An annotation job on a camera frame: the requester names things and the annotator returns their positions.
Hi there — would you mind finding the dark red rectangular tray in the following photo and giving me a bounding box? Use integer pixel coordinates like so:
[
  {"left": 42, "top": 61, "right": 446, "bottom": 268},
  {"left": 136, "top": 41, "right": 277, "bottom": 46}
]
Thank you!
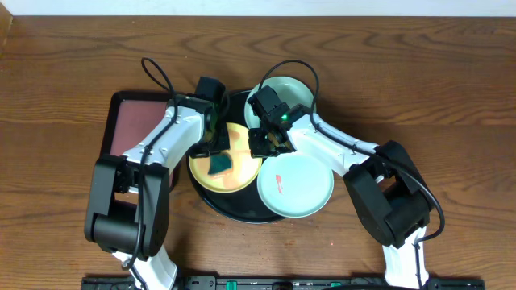
[{"left": 98, "top": 90, "right": 181, "bottom": 190}]

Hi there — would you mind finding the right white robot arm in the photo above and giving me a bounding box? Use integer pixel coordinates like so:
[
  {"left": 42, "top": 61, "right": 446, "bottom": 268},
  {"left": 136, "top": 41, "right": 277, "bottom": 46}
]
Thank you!
[{"left": 249, "top": 106, "right": 437, "bottom": 288}]

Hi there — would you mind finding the light blue plate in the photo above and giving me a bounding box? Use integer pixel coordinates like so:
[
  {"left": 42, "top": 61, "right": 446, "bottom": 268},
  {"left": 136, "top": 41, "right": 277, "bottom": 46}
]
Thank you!
[{"left": 257, "top": 153, "right": 334, "bottom": 218}]

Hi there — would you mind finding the green yellow sponge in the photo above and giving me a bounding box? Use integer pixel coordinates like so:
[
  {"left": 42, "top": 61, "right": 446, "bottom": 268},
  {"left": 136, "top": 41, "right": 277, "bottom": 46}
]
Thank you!
[{"left": 208, "top": 152, "right": 232, "bottom": 176}]

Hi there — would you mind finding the pale green plate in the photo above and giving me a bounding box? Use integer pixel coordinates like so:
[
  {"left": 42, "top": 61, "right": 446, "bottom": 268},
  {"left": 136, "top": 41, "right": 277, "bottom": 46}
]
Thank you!
[{"left": 243, "top": 77, "right": 314, "bottom": 129}]

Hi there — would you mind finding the yellow plate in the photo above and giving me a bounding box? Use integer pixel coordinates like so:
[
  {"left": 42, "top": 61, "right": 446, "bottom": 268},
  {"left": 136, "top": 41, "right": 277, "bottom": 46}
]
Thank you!
[{"left": 189, "top": 122, "right": 262, "bottom": 193}]

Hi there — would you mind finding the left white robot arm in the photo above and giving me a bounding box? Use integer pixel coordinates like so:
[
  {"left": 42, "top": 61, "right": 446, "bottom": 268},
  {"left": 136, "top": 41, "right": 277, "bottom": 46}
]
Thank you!
[{"left": 84, "top": 94, "right": 229, "bottom": 289}]

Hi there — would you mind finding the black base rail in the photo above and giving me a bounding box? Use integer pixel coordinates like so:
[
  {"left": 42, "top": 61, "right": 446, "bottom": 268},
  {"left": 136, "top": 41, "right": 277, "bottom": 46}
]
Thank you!
[{"left": 81, "top": 275, "right": 485, "bottom": 290}]

